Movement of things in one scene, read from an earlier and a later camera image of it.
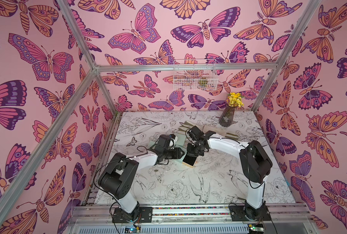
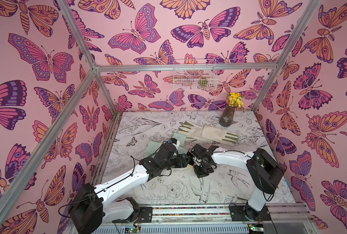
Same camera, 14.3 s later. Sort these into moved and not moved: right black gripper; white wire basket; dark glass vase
Moved: right black gripper
Not moved: dark glass vase; white wire basket
